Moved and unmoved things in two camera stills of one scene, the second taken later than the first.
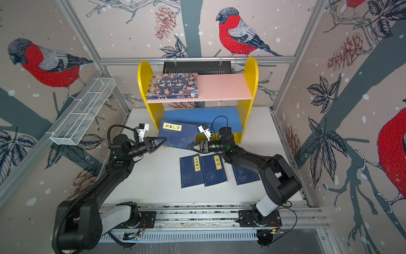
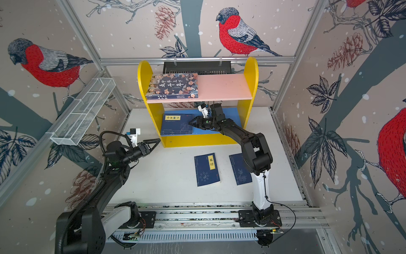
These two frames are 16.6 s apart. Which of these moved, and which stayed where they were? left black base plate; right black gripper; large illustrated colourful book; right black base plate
Moved: right black gripper
Stayed: right black base plate; left black base plate; large illustrated colourful book
